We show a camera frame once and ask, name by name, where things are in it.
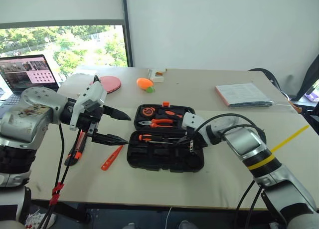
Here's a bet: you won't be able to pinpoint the grey open laptop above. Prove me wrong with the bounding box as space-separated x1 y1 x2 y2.
0 54 60 101

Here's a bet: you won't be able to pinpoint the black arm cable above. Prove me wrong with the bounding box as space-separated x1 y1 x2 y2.
37 123 84 229
191 113 266 229

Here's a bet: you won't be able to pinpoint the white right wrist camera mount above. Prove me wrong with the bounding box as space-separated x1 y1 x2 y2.
181 112 208 137

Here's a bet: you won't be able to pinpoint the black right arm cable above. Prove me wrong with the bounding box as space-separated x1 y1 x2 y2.
191 113 266 229

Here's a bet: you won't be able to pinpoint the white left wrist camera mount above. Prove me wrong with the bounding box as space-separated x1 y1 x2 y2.
69 82 107 132

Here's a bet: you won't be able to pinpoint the orange black tape measure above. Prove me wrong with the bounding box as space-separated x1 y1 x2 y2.
141 106 157 117

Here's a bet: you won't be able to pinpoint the black plastic tool case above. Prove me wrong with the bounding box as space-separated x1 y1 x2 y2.
126 101 205 174

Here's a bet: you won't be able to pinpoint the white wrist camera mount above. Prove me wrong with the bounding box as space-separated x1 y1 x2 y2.
69 82 107 132
181 112 208 137

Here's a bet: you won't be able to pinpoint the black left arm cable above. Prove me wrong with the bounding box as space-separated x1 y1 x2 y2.
37 123 84 229

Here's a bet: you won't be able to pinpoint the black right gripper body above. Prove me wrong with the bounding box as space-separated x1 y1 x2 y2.
184 126 209 154

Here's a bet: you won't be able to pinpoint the paper booklet in sleeve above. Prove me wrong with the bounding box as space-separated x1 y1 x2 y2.
215 82 274 107

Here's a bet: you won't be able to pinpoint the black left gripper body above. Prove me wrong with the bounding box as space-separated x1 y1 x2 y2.
78 106 105 140

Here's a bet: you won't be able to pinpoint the orange black screwdriver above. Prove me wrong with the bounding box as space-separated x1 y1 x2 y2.
138 133 180 142

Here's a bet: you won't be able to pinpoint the red table tennis paddle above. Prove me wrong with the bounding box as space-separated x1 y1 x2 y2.
89 75 122 94

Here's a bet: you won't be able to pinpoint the white sneaker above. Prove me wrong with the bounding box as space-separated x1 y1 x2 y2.
24 209 57 227

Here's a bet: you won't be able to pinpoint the orange voltage tester pen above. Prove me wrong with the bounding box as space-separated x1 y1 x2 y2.
100 145 124 171

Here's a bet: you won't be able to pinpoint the orange handled pliers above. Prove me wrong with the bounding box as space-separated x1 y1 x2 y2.
138 118 174 129

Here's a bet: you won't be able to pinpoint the orange black claw hammer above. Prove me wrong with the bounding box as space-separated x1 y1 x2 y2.
158 108 186 120

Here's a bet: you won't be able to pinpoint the orange toy carrot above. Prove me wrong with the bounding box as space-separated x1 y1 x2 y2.
136 77 155 93

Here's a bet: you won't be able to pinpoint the dark window frame post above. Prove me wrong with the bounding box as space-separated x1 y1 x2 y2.
121 0 135 67

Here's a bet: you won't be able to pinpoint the red tape on cable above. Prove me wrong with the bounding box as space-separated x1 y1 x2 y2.
49 183 65 206

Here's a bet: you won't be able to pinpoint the white roller blind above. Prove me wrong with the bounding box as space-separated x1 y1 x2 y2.
0 0 125 30

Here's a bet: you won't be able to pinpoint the yellow zip tie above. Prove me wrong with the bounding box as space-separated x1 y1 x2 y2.
248 125 310 171

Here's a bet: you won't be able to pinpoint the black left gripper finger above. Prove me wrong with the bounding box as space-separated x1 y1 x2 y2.
91 132 130 147
102 105 132 122

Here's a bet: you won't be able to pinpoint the orange black utility knife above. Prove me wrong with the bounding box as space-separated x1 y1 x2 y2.
65 130 88 167

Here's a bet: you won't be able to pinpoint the black chair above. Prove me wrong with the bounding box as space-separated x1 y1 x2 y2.
248 68 302 115

